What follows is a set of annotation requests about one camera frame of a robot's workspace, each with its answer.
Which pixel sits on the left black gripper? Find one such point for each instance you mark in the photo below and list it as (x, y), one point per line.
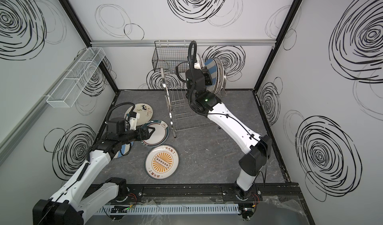
(142, 134)

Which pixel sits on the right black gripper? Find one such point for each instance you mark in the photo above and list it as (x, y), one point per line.
(205, 77)

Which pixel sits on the green red rimmed white plate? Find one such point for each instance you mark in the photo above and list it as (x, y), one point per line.
(160, 134)

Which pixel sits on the blue striped plate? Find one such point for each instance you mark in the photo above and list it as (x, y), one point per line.
(126, 148)
(213, 70)

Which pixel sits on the orange sunburst plate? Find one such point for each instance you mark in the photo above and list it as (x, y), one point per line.
(215, 59)
(162, 162)

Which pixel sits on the white plate red characters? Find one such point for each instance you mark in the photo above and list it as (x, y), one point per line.
(198, 59)

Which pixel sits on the white plate green cloud outline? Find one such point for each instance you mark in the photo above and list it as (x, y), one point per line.
(220, 78)

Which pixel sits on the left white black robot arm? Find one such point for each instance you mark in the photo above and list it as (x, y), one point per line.
(68, 206)

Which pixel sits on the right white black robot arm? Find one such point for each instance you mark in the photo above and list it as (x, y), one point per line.
(256, 148)

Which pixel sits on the cream plate with black drawing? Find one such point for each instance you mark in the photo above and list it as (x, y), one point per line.
(145, 111)

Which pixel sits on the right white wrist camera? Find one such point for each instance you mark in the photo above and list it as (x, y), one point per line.
(197, 66)

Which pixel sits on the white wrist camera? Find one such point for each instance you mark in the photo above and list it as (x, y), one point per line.
(132, 120)
(197, 66)

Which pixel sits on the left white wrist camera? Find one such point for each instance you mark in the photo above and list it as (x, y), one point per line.
(132, 120)

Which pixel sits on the black wire wall basket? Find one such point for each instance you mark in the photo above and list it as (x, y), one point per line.
(169, 54)

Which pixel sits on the white slotted cable duct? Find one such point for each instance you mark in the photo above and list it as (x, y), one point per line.
(192, 209)

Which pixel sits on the white mesh wall shelf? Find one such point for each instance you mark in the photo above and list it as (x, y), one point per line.
(84, 77)

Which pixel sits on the aluminium wall rail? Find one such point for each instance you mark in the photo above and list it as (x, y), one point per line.
(202, 42)

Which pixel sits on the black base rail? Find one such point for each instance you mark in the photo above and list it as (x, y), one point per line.
(226, 192)

